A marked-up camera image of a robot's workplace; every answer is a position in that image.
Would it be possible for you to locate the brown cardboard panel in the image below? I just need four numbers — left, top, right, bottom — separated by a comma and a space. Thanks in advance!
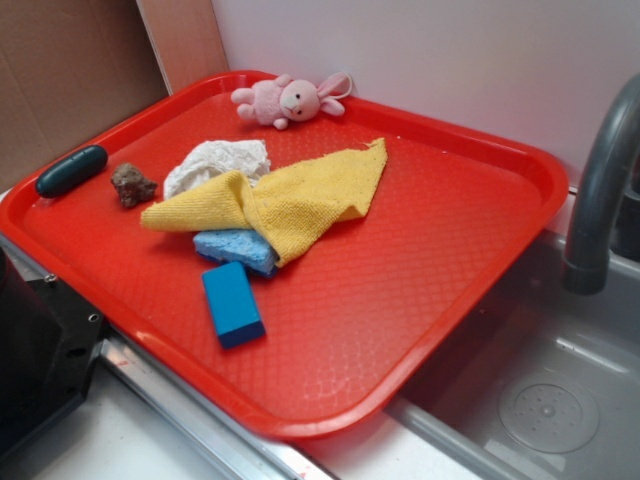
1, 1, 228, 190

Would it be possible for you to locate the pink plush bunny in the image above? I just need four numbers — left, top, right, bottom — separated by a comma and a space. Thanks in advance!
231, 72, 353, 131

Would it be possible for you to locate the grey plastic sink basin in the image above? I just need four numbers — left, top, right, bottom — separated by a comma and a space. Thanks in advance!
388, 233, 639, 479

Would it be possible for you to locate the red plastic tray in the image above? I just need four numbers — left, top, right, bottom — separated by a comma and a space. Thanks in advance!
1, 71, 568, 440

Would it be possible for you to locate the grey toy faucet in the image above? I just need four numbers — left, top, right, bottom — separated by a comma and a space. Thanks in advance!
561, 75, 639, 295

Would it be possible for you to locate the yellow microfiber cloth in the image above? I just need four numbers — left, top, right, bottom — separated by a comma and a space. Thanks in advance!
141, 138, 388, 267

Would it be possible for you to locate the light blue sponge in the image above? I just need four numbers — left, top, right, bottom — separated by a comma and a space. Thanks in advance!
193, 229, 279, 277

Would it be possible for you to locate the blue rectangular block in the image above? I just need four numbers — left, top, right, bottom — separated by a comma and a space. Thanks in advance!
202, 262, 266, 349

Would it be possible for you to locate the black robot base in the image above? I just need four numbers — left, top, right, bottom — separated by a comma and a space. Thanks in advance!
1, 253, 106, 459

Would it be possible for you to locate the brown rock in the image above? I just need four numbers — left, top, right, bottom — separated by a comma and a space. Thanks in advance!
110, 163, 158, 208

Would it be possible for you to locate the crumpled white paper towel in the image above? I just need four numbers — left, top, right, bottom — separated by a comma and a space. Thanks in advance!
163, 140, 271, 200

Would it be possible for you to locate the dark green oval capsule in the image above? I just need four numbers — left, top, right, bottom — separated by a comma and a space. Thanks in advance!
35, 145, 108, 199

